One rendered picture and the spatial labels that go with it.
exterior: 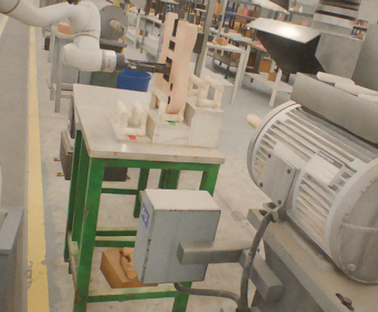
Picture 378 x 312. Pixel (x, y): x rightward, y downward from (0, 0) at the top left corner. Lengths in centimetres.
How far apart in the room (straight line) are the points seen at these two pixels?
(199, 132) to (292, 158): 107
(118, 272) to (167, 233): 144
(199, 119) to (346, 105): 112
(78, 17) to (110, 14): 157
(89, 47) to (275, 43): 81
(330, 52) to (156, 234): 56
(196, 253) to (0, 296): 87
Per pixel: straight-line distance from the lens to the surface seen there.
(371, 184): 74
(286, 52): 134
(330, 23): 111
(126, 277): 234
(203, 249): 96
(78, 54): 180
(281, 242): 91
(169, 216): 93
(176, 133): 186
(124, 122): 183
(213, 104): 190
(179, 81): 176
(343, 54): 107
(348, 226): 75
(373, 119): 78
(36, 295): 241
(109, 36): 340
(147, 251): 97
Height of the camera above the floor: 154
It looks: 21 degrees down
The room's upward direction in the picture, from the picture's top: 12 degrees clockwise
